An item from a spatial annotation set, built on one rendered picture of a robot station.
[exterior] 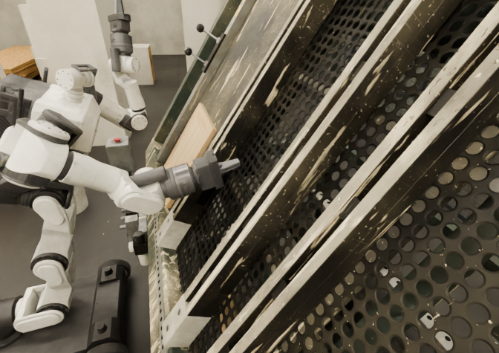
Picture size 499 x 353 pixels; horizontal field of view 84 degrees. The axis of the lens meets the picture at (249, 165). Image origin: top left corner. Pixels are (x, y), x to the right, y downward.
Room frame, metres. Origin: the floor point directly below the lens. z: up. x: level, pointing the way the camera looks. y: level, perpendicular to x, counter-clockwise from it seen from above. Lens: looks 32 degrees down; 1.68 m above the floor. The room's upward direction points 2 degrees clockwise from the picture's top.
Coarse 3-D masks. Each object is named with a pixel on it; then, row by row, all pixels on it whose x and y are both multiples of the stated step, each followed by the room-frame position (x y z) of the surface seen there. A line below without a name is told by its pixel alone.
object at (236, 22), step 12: (252, 0) 1.44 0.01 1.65; (240, 12) 1.42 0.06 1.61; (240, 24) 1.42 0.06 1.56; (228, 36) 1.40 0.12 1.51; (228, 48) 1.40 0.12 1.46; (216, 60) 1.38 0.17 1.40; (204, 84) 1.36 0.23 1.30; (192, 96) 1.34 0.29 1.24; (192, 108) 1.34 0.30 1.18; (180, 120) 1.31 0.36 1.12; (180, 132) 1.31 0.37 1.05; (168, 144) 1.29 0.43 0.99
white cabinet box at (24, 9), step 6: (18, 6) 4.48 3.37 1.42; (24, 6) 4.50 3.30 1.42; (24, 12) 4.49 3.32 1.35; (24, 18) 4.49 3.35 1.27; (30, 18) 4.50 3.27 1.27; (30, 24) 4.50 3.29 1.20; (30, 30) 4.49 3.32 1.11; (30, 36) 4.49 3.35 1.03; (36, 36) 4.50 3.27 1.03; (36, 42) 4.50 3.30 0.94; (36, 48) 4.49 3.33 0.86; (36, 54) 4.48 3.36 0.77; (42, 54) 4.50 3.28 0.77
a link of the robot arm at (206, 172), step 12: (204, 156) 0.66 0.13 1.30; (180, 168) 0.62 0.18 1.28; (192, 168) 0.64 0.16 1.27; (204, 168) 0.62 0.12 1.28; (216, 168) 0.63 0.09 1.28; (180, 180) 0.59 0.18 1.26; (192, 180) 0.60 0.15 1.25; (204, 180) 0.62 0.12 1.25; (216, 180) 0.63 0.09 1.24; (180, 192) 0.58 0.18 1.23; (192, 192) 0.59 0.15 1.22
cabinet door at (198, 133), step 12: (204, 108) 1.22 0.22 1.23; (192, 120) 1.21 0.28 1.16; (204, 120) 1.09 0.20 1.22; (192, 132) 1.14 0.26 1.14; (204, 132) 1.02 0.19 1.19; (180, 144) 1.18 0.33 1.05; (192, 144) 1.06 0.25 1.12; (204, 144) 0.97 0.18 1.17; (180, 156) 1.10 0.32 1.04; (192, 156) 0.98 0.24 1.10; (168, 204) 0.91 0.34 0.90
